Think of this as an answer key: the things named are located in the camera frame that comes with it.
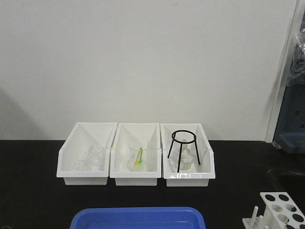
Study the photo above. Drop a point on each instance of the white test tube rack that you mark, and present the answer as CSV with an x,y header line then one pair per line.
x,y
280,212

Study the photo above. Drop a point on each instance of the grey pegboard drying rack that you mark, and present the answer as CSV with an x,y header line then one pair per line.
x,y
290,129

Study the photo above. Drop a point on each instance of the clear beaker with spoons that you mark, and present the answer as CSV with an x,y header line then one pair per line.
x,y
138,150

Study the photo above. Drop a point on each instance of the white middle storage bin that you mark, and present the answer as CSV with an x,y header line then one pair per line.
x,y
119,168

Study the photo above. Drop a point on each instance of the white storage bin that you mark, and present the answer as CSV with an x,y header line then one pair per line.
x,y
82,136
119,168
197,175

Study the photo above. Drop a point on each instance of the green plastic spoon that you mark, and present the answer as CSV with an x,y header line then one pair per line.
x,y
140,158

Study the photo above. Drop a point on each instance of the yellow plastic spoon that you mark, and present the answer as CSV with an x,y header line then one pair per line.
x,y
137,158

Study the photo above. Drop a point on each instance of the white right storage bin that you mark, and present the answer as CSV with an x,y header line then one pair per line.
x,y
197,175

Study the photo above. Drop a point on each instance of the glass flask under tripod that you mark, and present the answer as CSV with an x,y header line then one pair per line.
x,y
185,161

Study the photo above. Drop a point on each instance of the clear glass beaker left bin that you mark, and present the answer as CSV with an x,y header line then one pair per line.
x,y
90,160

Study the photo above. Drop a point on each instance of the white left storage bin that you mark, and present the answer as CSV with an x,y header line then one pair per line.
x,y
82,136

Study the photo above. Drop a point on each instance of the blue plastic tray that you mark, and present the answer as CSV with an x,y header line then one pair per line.
x,y
138,218

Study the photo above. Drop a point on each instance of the clear bag of black pegs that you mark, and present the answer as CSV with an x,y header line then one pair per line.
x,y
297,71

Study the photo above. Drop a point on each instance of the black sink basin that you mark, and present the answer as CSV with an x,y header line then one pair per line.
x,y
292,182

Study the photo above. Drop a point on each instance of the black wire tripod stand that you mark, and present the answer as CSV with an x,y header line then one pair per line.
x,y
185,137

